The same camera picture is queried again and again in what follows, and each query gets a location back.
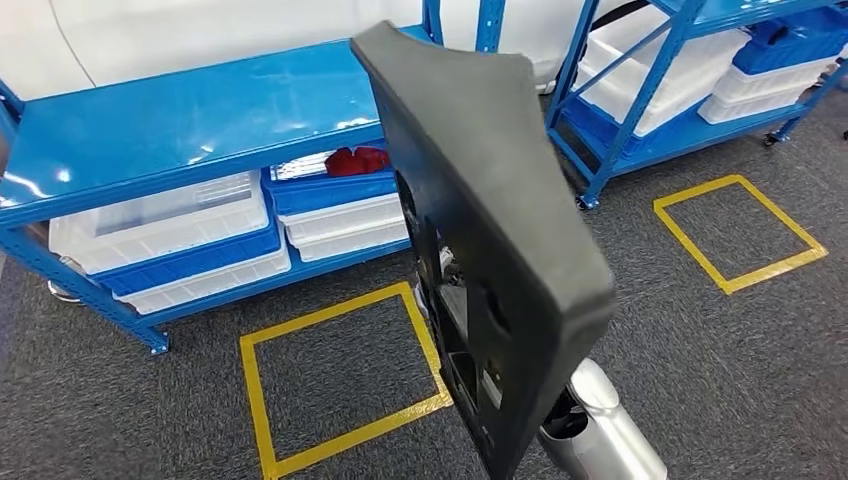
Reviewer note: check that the red part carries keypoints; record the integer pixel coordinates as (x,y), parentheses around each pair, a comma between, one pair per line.
(358,162)

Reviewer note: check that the black plastic panel part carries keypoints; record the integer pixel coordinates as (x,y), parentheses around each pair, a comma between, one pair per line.
(477,199)

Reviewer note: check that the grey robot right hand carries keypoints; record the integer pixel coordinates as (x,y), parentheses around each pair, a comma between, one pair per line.
(447,268)

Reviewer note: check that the blue metal shelf rack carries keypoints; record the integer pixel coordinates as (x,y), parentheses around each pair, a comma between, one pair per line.
(166,126)
(662,139)

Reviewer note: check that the blue plastic bin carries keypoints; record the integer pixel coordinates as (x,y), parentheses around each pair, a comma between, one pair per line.
(199,262)
(331,192)
(795,46)

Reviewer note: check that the white car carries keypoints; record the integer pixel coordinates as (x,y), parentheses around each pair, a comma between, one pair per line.
(199,40)

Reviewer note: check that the black caster wheel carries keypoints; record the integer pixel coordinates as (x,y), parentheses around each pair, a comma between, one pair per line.
(582,203)
(770,140)

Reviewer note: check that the large white plastic bin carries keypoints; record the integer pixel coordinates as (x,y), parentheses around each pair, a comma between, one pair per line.
(662,73)

